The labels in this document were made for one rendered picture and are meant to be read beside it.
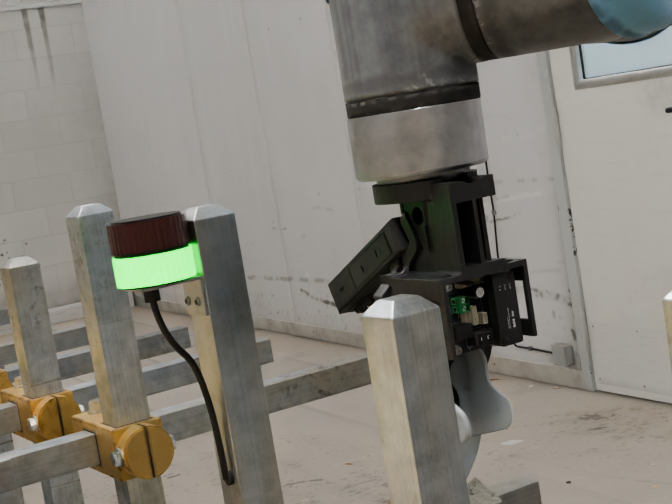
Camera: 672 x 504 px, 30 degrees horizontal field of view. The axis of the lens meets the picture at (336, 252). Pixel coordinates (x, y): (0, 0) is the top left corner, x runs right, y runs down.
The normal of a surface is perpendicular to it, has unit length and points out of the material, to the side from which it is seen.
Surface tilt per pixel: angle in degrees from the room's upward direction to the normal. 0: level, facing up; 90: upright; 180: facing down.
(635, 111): 90
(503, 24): 127
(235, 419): 90
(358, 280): 88
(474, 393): 87
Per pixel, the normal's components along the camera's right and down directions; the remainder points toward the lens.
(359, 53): -0.64, 0.18
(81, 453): 0.51, 0.01
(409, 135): -0.21, 0.14
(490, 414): -0.81, 0.14
